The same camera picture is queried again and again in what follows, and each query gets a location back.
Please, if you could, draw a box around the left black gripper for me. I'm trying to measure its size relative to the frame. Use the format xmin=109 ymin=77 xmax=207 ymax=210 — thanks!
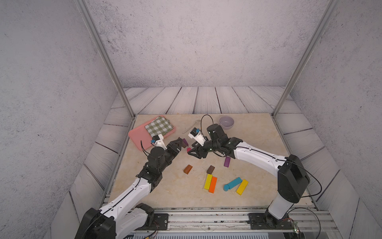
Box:
xmin=157 ymin=138 xmax=182 ymax=175

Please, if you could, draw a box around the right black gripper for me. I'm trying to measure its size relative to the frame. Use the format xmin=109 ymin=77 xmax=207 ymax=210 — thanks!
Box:
xmin=186 ymin=139 xmax=221 ymax=159

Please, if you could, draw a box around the purple wedge block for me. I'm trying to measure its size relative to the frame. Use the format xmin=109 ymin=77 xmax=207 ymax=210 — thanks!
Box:
xmin=182 ymin=138 xmax=189 ymax=147

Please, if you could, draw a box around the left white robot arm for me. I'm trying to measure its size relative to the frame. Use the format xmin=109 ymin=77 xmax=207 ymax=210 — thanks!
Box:
xmin=75 ymin=138 xmax=184 ymax=239

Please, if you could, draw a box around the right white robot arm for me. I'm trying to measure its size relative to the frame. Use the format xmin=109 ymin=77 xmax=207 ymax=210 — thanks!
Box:
xmin=188 ymin=137 xmax=310 ymax=220

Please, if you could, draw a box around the lilac bowl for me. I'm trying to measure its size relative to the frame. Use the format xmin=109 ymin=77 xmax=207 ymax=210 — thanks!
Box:
xmin=219 ymin=116 xmax=235 ymax=130

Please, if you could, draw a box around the pink plastic tray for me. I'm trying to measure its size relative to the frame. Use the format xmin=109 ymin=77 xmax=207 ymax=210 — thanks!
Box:
xmin=128 ymin=116 xmax=158 ymax=151

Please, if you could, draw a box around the dark brown block centre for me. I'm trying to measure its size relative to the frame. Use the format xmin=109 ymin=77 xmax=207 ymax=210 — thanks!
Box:
xmin=207 ymin=165 xmax=215 ymax=174

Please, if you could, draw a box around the orange brown block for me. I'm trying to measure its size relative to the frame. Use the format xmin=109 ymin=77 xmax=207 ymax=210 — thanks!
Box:
xmin=183 ymin=165 xmax=193 ymax=174

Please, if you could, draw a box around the green checkered cloth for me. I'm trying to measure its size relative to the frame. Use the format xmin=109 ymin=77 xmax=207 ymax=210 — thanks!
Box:
xmin=145 ymin=116 xmax=174 ymax=137

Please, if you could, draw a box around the yellow long block left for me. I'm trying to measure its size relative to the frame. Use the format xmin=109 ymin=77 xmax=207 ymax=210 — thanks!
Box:
xmin=204 ymin=174 xmax=213 ymax=190

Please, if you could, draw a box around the yellow long block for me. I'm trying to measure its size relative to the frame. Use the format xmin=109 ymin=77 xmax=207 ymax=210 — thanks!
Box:
xmin=204 ymin=174 xmax=213 ymax=190
xmin=236 ymin=179 xmax=249 ymax=195

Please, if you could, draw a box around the teal cylinder block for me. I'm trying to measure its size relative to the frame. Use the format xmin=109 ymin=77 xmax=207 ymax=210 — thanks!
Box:
xmin=223 ymin=177 xmax=242 ymax=191

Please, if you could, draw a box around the orange long block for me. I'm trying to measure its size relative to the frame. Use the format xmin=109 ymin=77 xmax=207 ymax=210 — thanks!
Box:
xmin=209 ymin=176 xmax=217 ymax=193

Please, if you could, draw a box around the yellow long block right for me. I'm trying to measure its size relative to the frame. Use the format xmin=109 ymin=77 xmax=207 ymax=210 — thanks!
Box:
xmin=236 ymin=179 xmax=249 ymax=195

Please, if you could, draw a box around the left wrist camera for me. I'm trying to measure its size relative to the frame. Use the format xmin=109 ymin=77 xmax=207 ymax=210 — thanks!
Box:
xmin=151 ymin=134 xmax=167 ymax=150

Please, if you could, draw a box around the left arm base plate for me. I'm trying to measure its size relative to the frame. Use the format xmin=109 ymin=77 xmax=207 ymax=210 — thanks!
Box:
xmin=136 ymin=213 xmax=169 ymax=231

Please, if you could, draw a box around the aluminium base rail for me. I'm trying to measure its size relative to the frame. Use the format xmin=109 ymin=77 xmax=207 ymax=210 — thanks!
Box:
xmin=124 ymin=207 xmax=342 ymax=239

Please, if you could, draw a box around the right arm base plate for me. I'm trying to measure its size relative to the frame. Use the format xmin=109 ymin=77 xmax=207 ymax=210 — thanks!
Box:
xmin=247 ymin=212 xmax=294 ymax=230

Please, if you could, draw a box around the left aluminium frame post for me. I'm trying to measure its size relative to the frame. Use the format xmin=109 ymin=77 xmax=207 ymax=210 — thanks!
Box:
xmin=74 ymin=0 xmax=135 ymax=118

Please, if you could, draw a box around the aluminium frame post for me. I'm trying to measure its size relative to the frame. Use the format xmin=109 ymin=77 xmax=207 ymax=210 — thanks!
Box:
xmin=74 ymin=0 xmax=135 ymax=118
xmin=272 ymin=0 xmax=341 ymax=119

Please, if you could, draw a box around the right aluminium frame post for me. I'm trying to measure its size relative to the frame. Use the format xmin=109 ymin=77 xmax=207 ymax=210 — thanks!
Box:
xmin=272 ymin=0 xmax=341 ymax=119

